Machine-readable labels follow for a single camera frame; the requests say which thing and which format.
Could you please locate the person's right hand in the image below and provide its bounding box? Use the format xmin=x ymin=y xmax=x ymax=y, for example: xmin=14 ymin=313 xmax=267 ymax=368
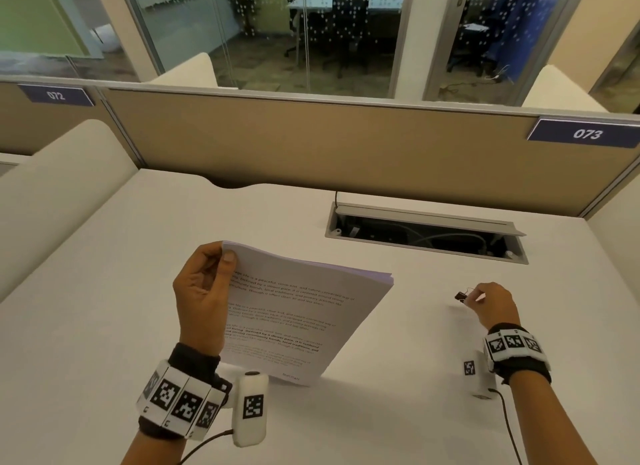
xmin=462 ymin=282 xmax=522 ymax=330

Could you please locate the person's left hand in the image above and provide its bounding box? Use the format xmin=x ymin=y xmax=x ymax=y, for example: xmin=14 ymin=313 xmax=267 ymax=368
xmin=172 ymin=242 xmax=238 ymax=356

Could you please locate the stack of printed white papers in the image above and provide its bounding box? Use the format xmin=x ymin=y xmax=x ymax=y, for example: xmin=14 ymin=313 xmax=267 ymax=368
xmin=218 ymin=240 xmax=395 ymax=388

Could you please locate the person's left forearm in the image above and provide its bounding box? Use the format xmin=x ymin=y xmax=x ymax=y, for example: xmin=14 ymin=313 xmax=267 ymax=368
xmin=119 ymin=419 xmax=190 ymax=465

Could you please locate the person's right forearm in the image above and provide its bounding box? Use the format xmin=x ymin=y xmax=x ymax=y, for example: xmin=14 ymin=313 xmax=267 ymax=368
xmin=504 ymin=371 xmax=605 ymax=465

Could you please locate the white side divider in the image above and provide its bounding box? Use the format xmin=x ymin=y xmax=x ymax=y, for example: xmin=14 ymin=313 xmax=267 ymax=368
xmin=521 ymin=64 xmax=609 ymax=113
xmin=586 ymin=162 xmax=640 ymax=330
xmin=0 ymin=119 xmax=139 ymax=304
xmin=144 ymin=52 xmax=239 ymax=90

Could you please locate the tan desk partition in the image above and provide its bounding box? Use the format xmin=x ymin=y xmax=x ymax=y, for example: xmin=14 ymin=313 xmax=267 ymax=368
xmin=0 ymin=77 xmax=640 ymax=219

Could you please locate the blue desk number sign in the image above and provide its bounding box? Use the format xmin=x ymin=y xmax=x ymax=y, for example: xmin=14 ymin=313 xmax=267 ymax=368
xmin=526 ymin=118 xmax=640 ymax=148
xmin=17 ymin=84 xmax=96 ymax=107

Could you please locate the black office chair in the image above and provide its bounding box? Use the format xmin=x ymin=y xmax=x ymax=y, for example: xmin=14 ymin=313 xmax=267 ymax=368
xmin=327 ymin=0 xmax=373 ymax=79
xmin=446 ymin=22 xmax=495 ymax=79

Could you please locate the blue cloth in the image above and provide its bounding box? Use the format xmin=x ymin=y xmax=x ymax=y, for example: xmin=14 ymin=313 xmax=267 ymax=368
xmin=481 ymin=0 xmax=552 ymax=66

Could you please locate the white meeting room table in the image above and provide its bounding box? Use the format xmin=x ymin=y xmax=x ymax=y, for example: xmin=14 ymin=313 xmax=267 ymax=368
xmin=286 ymin=0 xmax=404 ymax=63

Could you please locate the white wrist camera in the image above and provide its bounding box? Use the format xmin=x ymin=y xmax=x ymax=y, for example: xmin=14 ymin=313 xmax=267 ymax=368
xmin=230 ymin=371 xmax=270 ymax=449
xmin=460 ymin=352 xmax=497 ymax=400

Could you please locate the grey desk cable box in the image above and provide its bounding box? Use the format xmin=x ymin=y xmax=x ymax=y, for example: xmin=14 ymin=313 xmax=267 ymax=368
xmin=324 ymin=201 xmax=529 ymax=266

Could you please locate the black camera cable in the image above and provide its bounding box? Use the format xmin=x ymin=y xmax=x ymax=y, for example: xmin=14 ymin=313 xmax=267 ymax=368
xmin=487 ymin=388 xmax=524 ymax=465
xmin=179 ymin=429 xmax=236 ymax=465

